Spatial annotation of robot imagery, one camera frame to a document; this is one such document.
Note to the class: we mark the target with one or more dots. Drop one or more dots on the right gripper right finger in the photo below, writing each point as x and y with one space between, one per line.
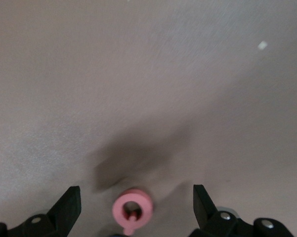
205 212

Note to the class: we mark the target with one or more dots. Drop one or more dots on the pink letter Q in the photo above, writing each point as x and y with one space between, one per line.
118 207

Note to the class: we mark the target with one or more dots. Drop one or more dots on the small white scrap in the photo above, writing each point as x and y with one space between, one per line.
262 45

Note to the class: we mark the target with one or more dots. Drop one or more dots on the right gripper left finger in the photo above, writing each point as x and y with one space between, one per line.
64 214

